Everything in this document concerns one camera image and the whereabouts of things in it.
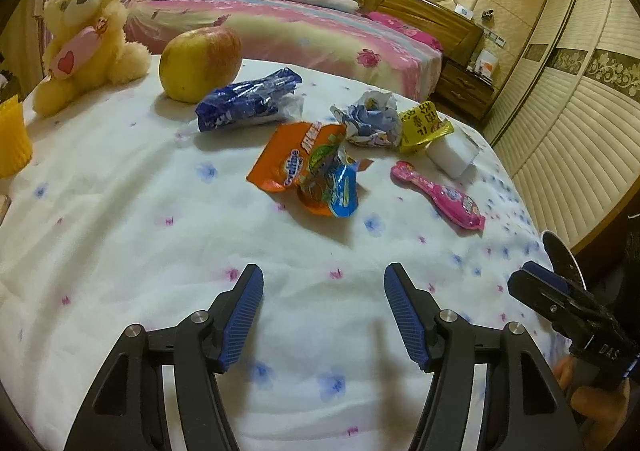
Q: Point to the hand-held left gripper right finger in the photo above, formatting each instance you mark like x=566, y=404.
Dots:
x=407, y=316

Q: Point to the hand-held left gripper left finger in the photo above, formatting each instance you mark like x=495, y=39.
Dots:
x=242, y=321

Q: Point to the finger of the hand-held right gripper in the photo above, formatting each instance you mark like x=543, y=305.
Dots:
x=545, y=298

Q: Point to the black white trash bin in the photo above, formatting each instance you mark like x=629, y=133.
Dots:
x=560, y=256

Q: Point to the pink spoon-shaped wrapper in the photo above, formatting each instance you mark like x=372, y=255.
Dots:
x=445, y=198

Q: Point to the orange blue wrapper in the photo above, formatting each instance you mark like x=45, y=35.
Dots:
x=332, y=186

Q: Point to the white foam block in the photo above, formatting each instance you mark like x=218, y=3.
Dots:
x=455, y=156

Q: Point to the orange snack pouch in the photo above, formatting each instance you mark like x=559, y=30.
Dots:
x=285, y=158

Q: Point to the yellow wrapper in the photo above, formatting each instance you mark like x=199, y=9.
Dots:
x=420, y=126

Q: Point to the blue white paper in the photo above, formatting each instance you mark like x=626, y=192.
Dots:
x=367, y=123

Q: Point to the blue snack wrapper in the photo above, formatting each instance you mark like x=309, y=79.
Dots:
x=240, y=101

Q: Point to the person's right hand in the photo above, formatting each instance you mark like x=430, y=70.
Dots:
x=595, y=406

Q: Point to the white floral tablecloth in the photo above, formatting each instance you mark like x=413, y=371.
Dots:
x=150, y=231

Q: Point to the white louvred wardrobe doors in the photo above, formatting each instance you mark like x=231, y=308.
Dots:
x=565, y=131

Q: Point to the wooden nightstand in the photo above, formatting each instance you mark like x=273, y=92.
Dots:
x=462, y=88

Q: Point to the white orange bag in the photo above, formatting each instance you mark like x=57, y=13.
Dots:
x=485, y=66

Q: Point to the yellow red apple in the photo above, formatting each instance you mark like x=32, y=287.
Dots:
x=200, y=63

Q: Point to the pink pillow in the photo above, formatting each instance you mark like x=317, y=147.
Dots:
x=400, y=28

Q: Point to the yellow ribbed cup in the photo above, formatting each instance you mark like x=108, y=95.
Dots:
x=12, y=141

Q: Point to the bed with pink floral sheet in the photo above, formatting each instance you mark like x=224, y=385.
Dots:
x=280, y=31

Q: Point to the small white device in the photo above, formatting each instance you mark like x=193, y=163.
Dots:
x=463, y=11

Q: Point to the wooden headboard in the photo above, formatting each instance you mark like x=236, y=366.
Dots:
x=430, y=13

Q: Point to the cream teddy bear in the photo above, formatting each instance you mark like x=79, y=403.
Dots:
x=80, y=6

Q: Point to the white wall switch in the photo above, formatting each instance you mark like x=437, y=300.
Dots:
x=499, y=40

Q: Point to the small dark wall fixture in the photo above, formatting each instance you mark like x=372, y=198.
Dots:
x=487, y=15

